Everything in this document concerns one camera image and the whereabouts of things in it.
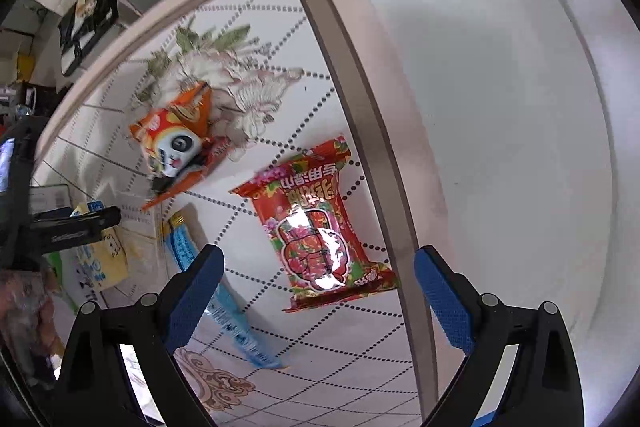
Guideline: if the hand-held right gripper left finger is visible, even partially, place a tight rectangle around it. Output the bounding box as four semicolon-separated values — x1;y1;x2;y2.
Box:
51;243;226;427

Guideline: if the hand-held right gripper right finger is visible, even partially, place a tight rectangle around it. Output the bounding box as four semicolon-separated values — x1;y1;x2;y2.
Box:
414;245;585;427

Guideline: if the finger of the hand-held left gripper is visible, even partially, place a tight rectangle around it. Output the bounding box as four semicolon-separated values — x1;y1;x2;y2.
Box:
31;206;122;244

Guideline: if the blue long snack packet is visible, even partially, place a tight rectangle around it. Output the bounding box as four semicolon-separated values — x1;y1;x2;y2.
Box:
161;205;291;370

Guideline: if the yellow tissue packet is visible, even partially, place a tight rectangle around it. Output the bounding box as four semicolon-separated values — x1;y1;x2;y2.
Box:
69;201;130;293

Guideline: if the orange panda snack packet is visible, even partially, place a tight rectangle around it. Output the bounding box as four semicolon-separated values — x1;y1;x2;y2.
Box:
129;80;234;212

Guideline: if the red snack packet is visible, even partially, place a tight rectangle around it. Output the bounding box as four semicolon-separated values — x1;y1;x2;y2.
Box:
229;136;400;313

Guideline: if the floral patterned table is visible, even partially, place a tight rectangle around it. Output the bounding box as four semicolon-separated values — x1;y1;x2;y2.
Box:
30;0;453;427

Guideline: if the black printed bag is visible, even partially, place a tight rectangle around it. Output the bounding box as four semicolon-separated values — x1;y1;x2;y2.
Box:
57;0;121;78

